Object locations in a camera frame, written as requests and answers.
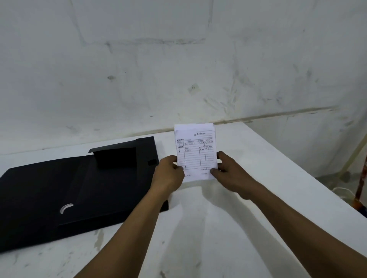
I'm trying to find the person's right hand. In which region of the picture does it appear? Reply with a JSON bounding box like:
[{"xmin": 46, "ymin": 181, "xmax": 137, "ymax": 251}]
[{"xmin": 210, "ymin": 151, "xmax": 266, "ymax": 200}]

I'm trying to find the person's left forearm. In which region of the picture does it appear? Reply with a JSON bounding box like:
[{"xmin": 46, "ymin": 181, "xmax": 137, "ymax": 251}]
[{"xmin": 74, "ymin": 183, "xmax": 172, "ymax": 278}]

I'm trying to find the black folder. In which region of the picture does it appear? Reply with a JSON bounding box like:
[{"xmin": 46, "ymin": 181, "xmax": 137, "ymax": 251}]
[{"xmin": 0, "ymin": 136, "xmax": 169, "ymax": 253}]

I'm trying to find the red handled broom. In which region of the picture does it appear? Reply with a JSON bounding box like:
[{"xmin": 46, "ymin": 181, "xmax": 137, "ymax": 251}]
[{"xmin": 352, "ymin": 153, "xmax": 367, "ymax": 217}]

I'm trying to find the person's right forearm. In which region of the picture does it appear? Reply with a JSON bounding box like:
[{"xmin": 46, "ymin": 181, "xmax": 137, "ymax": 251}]
[{"xmin": 246, "ymin": 183, "xmax": 367, "ymax": 278}]

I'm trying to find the beige wooden pole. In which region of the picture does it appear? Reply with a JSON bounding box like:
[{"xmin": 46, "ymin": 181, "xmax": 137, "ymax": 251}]
[{"xmin": 330, "ymin": 143, "xmax": 367, "ymax": 184}]

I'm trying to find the person's left hand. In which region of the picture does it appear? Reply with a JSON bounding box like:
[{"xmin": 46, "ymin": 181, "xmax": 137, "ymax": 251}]
[{"xmin": 150, "ymin": 155, "xmax": 185, "ymax": 198}]

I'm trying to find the white coiled cable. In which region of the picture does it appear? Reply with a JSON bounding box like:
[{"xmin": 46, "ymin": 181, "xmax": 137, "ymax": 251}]
[{"xmin": 332, "ymin": 187, "xmax": 356, "ymax": 201}]

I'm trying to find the stack of white receipts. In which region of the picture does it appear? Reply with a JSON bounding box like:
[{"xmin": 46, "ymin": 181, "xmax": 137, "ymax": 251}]
[{"xmin": 174, "ymin": 122, "xmax": 219, "ymax": 184}]

